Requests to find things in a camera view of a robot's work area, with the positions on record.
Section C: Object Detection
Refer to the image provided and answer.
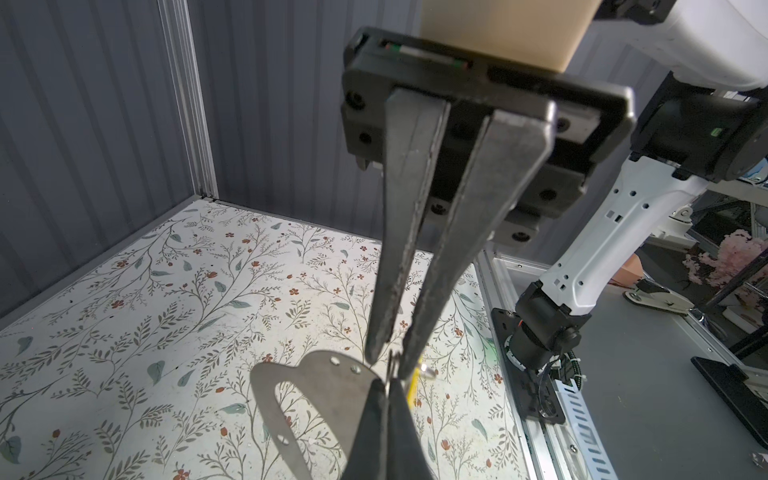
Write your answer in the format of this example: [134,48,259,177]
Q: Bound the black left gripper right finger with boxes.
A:
[386,380,432,480]

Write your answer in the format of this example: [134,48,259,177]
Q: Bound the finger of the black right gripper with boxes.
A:
[364,89,450,365]
[398,100,557,380]

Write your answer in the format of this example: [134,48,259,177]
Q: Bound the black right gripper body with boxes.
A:
[341,27,635,248]

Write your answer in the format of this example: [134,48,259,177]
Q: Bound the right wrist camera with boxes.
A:
[420,0,601,73]

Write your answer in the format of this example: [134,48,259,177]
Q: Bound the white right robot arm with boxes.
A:
[341,1,767,417]

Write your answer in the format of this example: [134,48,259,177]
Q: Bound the black left gripper left fingers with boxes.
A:
[341,379,387,480]

